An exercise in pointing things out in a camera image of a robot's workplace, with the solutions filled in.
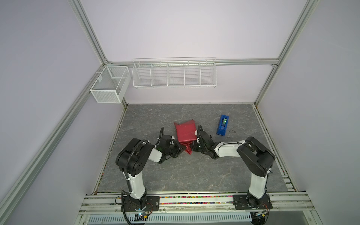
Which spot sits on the white slotted cable duct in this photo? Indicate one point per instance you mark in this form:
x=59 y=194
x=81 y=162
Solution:
x=171 y=218

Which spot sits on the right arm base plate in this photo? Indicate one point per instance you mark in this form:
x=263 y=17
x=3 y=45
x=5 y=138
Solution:
x=245 y=202

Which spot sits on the dark red wrapping paper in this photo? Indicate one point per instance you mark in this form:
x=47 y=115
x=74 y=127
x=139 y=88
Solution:
x=186 y=134

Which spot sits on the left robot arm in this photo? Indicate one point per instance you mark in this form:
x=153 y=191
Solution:
x=133 y=158

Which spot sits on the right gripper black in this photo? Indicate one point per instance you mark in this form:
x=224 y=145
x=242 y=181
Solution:
x=194 y=143

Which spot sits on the blue tape dispenser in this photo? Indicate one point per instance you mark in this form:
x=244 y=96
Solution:
x=222 y=126

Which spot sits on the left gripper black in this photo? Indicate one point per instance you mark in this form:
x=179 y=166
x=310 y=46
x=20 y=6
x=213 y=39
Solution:
x=179 y=150

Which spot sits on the small white mesh basket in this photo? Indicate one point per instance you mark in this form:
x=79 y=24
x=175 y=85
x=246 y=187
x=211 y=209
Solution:
x=111 y=85

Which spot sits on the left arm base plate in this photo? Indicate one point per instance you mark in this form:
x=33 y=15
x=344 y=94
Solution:
x=147 y=203

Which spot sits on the aluminium front rail frame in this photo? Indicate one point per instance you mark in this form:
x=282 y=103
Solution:
x=283 y=203

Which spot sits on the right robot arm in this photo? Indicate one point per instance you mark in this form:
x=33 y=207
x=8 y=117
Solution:
x=258 y=159

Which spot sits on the long white wire basket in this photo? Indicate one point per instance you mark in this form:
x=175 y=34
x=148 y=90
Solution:
x=175 y=72

